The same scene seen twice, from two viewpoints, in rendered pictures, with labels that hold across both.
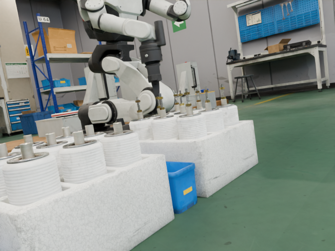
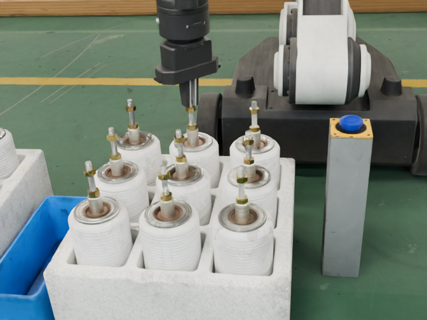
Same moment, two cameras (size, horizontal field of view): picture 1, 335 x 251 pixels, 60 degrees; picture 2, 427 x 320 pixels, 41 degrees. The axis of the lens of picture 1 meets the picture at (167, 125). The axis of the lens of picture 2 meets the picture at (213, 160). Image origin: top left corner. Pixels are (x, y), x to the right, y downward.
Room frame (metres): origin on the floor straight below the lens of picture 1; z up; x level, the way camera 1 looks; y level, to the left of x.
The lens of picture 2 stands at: (0.75, -0.82, 0.77)
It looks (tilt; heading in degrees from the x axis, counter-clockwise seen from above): 30 degrees down; 59
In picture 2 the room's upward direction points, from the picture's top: 3 degrees counter-clockwise
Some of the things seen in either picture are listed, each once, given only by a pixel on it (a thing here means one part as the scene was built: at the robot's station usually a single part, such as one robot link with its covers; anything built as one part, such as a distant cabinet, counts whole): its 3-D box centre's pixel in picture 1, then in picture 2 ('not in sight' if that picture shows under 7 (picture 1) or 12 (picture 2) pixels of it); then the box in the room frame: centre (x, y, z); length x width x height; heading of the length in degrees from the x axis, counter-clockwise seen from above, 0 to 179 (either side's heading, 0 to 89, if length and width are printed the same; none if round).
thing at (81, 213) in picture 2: (190, 115); (96, 210); (0.97, -0.08, 0.25); 0.08 x 0.08 x 0.01
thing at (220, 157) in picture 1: (189, 153); (189, 246); (1.14, -0.07, 0.09); 0.39 x 0.39 x 0.18; 49
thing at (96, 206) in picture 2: (189, 111); (95, 204); (0.97, -0.08, 0.26); 0.02 x 0.02 x 0.03
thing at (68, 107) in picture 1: (62, 109); not in sight; (6.04, 2.09, 0.36); 0.50 x 0.38 x 0.21; 51
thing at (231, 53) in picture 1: (233, 55); not in sight; (5.57, -1.43, 0.87); 0.41 x 0.17 x 0.25; 140
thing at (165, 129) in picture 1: (167, 142); (124, 213); (1.05, 0.01, 0.16); 0.10 x 0.10 x 0.18
